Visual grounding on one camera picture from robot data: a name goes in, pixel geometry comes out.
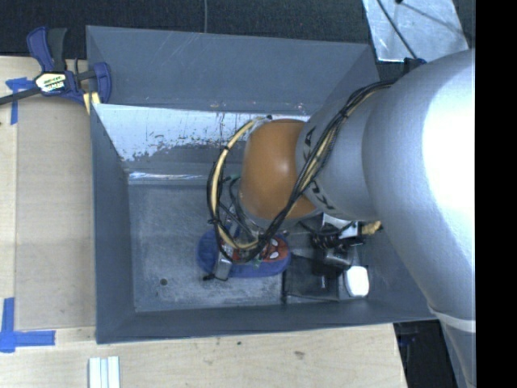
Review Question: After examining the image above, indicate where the blue cloth with red print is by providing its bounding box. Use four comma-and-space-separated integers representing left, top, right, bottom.
195, 228, 292, 280

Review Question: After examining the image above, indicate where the dark grey flat box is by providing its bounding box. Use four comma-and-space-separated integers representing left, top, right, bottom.
280, 253, 343, 304

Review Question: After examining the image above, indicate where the black and silver small tool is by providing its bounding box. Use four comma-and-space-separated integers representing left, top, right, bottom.
311, 247, 354, 279

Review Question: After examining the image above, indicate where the white rounded block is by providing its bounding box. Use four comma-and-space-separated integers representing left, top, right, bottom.
345, 265, 371, 298

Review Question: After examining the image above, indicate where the pale wood flat board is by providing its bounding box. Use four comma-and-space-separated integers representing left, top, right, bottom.
15, 95, 97, 331

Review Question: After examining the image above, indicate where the grey metal bin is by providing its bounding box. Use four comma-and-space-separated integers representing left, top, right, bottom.
85, 25, 438, 345

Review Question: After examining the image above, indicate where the black cylinder on white bracket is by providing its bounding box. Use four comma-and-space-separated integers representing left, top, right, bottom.
309, 219, 383, 251

